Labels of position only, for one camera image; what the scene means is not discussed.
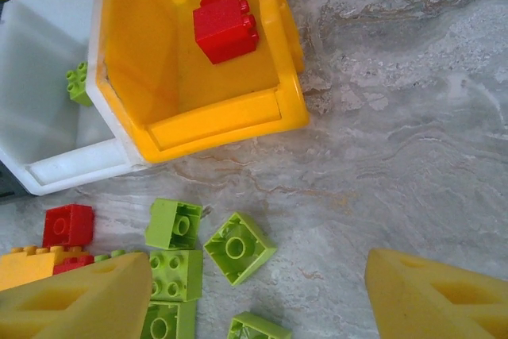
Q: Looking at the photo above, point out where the green lego brick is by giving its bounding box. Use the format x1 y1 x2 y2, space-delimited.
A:
148 250 204 302
94 249 138 264
65 61 95 108
226 310 293 339
202 211 278 287
139 299 198 339
144 198 203 252

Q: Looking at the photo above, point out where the yellow lego brick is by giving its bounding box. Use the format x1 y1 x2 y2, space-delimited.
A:
0 245 91 292

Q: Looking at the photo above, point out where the white plastic bin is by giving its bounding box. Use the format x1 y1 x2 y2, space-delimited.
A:
0 0 150 197

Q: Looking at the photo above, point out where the yellow plastic bin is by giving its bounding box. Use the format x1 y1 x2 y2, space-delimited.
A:
87 0 310 165

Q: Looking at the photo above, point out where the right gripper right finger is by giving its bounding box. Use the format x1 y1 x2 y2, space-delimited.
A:
364 247 508 339

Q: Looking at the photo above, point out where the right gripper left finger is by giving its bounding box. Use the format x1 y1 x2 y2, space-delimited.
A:
0 252 154 339

